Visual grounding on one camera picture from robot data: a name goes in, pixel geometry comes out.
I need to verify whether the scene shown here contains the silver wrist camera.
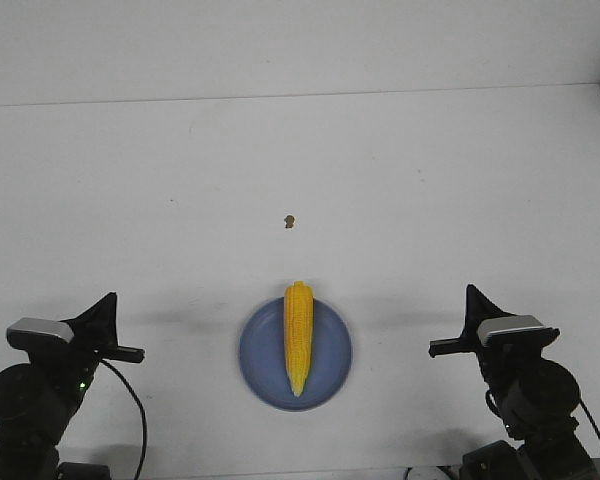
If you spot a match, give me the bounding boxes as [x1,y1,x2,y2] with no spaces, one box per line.
[477,315,560,348]
[6,317,74,352]

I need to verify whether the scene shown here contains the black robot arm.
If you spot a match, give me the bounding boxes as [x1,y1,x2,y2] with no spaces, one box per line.
[428,284,600,479]
[0,292,145,479]

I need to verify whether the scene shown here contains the yellow corn cob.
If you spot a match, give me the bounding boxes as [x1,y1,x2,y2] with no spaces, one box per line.
[283,281,314,397]

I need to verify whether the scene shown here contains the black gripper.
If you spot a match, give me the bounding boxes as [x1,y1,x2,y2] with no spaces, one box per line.
[28,292,145,415]
[428,284,558,395]

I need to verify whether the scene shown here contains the blue round plate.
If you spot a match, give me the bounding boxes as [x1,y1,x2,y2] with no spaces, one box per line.
[238,297,353,412]

